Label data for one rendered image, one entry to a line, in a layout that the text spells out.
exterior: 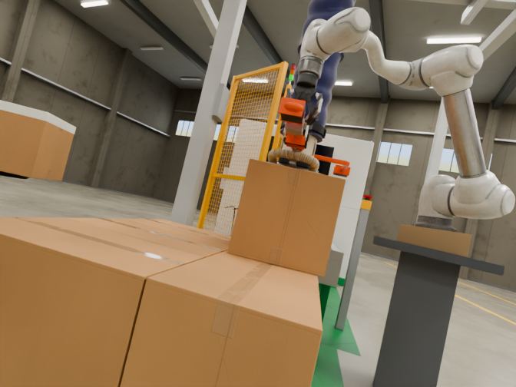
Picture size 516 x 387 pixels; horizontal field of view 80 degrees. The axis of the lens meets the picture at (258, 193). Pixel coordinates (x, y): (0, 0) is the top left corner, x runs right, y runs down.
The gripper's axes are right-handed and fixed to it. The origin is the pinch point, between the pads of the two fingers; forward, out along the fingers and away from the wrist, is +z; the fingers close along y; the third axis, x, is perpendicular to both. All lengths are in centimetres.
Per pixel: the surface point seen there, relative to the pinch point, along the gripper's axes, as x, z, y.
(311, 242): -12.4, 40.6, -14.5
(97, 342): 48, 70, 28
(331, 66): -35, -44, -6
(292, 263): -12, 51, -9
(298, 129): 8.0, 2.4, -1.5
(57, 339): 48, 72, 38
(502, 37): -235, -203, -166
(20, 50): -700, -295, 1018
